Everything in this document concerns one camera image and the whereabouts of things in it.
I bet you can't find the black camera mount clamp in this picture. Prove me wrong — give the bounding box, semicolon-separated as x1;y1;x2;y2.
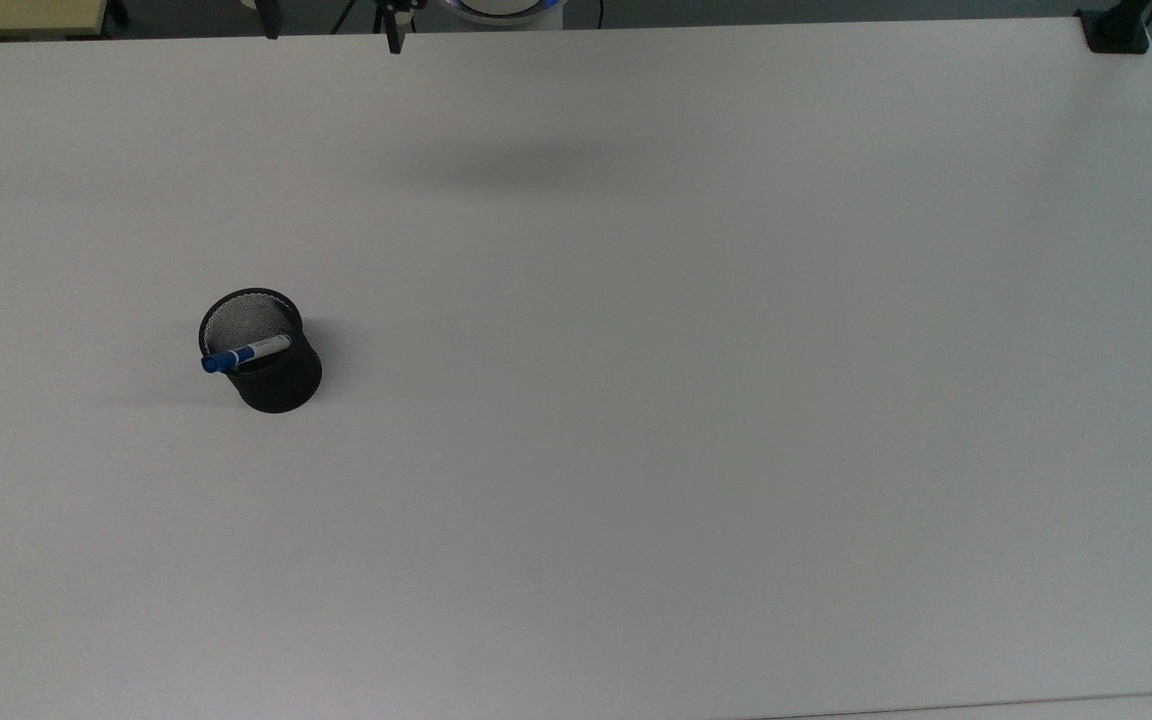
1075;0;1152;55

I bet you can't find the black mesh pen cup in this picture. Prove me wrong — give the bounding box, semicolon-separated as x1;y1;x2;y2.
198;288;324;415

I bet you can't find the blue white marker pen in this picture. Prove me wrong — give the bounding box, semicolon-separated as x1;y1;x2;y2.
201;334;294;376

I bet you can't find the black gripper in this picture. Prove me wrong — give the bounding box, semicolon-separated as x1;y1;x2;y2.
373;0;418;55

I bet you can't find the light wooden table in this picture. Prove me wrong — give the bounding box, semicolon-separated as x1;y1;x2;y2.
0;0;109;42

